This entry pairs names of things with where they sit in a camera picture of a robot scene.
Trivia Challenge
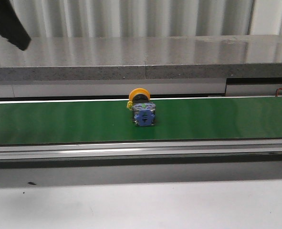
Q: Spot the yellow push button switch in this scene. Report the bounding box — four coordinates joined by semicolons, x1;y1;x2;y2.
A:
126;88;156;127

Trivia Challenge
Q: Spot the grey stone counter slab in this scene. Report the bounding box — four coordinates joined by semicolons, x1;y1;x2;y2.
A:
0;35;282;81

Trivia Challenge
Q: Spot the grey panel under counter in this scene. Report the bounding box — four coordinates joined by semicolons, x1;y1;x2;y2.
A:
0;77;282;98

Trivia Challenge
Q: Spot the silver aluminium conveyor frame rail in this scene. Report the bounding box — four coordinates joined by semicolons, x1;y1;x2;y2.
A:
0;139;282;160

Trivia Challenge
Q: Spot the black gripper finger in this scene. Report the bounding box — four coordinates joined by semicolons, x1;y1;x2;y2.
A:
0;0;31;51

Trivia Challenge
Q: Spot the white pleated curtain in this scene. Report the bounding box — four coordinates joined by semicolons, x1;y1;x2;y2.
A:
10;0;282;38

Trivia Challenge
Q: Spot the green conveyor belt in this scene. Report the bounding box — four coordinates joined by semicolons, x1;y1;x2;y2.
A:
0;96;282;145

